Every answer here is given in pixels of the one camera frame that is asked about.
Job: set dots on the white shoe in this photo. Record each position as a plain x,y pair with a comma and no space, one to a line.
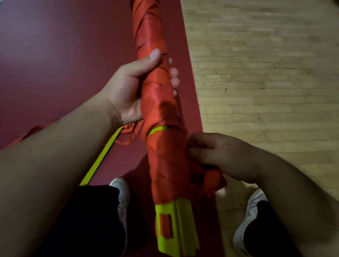
250,214
121,190

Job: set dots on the black right trouser leg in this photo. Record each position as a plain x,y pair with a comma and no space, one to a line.
277,248

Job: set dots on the white left shoe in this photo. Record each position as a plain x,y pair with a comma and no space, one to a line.
121,190

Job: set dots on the person's left hand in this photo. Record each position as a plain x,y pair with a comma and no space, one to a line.
125,93

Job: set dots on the white right shoe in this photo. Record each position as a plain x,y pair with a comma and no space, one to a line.
250,214

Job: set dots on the black trouser leg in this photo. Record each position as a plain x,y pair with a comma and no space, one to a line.
277,248
86,229

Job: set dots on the person's right hand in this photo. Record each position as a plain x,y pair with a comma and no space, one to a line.
232,156

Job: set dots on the black left trouser leg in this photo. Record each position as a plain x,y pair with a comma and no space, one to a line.
86,229

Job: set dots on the person's right forearm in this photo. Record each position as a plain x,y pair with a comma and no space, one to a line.
306,221

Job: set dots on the person's left forearm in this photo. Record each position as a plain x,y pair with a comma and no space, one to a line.
34,180

